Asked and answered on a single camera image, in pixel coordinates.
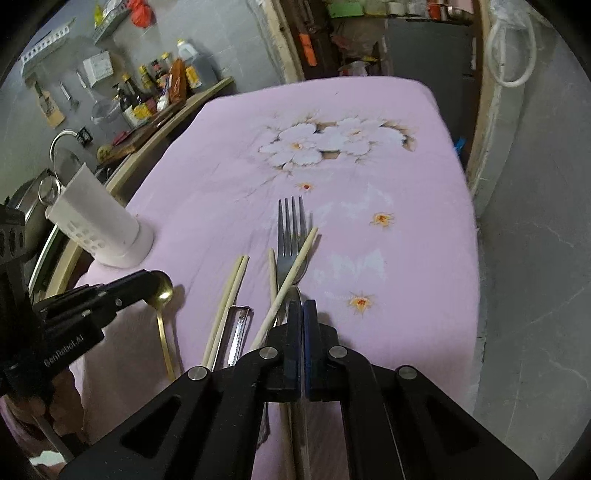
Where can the green box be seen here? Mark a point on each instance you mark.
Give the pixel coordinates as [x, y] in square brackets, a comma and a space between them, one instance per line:
[346, 10]

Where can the person's left hand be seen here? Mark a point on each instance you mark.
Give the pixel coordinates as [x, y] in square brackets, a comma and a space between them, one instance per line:
[67, 401]

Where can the silver metal fork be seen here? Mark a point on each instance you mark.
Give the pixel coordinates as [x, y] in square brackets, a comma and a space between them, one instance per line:
[291, 249]

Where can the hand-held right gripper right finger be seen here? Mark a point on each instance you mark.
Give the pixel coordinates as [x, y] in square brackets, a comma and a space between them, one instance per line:
[310, 350]

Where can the wooden counter shelf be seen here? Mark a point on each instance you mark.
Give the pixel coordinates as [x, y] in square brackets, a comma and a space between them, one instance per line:
[203, 94]

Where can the large dark soy sauce bottle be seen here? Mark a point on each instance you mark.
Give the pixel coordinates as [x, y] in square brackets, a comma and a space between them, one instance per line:
[131, 104]

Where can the pink floral tablecloth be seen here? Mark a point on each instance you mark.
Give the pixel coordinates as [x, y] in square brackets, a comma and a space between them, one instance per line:
[369, 184]

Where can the white perforated utensil holder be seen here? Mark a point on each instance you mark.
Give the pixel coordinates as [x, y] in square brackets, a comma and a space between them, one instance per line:
[101, 217]

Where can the gold metal spoon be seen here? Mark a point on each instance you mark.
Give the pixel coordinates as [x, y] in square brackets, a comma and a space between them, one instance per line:
[164, 332]

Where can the white wall box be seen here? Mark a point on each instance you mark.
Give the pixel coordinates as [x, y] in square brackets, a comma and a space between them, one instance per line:
[98, 69]

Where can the metal wall shelf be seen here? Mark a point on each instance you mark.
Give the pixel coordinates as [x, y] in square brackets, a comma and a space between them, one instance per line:
[111, 23]

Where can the wooden knife holder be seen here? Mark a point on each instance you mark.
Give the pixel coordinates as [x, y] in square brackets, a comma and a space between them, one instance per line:
[50, 108]

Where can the glass pot lid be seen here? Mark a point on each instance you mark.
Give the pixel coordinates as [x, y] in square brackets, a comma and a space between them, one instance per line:
[69, 161]

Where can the black wall socket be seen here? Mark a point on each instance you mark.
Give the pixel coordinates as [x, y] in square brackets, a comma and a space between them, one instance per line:
[83, 137]

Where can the red plastic bag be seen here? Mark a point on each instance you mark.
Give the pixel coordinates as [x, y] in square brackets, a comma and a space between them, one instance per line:
[138, 11]

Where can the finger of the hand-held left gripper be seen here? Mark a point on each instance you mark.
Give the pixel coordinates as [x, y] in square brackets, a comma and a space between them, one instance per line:
[78, 314]
[134, 286]

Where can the metal pot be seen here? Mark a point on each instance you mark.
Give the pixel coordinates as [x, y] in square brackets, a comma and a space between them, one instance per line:
[32, 207]

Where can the brown seasoning packet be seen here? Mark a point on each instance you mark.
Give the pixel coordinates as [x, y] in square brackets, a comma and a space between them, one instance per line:
[177, 85]

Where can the hanging metal utensil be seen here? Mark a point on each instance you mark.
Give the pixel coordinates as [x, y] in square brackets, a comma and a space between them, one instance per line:
[69, 97]

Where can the large oil bottle white cap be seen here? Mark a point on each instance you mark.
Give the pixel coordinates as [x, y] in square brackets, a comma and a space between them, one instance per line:
[196, 64]

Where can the white wall rack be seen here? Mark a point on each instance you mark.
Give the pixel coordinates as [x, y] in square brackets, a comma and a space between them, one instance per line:
[46, 48]

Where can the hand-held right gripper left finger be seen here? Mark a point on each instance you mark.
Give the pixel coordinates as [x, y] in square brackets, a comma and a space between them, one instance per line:
[294, 350]

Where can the blue plastic item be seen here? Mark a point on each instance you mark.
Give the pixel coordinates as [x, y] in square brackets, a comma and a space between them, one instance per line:
[460, 145]

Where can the dark grey cabinet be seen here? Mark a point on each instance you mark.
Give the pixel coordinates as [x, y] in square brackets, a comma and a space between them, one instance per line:
[429, 50]

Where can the yellow-label sauce bottle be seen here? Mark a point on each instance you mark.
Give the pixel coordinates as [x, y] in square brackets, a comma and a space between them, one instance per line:
[147, 81]

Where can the red-capped dark sauce bottle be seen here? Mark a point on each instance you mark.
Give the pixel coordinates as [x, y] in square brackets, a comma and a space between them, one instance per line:
[159, 71]

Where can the wooden cutting board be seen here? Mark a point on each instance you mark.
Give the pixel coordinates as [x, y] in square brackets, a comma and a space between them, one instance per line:
[138, 136]

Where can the wooden chopstick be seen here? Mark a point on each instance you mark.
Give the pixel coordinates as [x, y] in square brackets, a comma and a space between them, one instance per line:
[233, 309]
[273, 272]
[295, 272]
[226, 304]

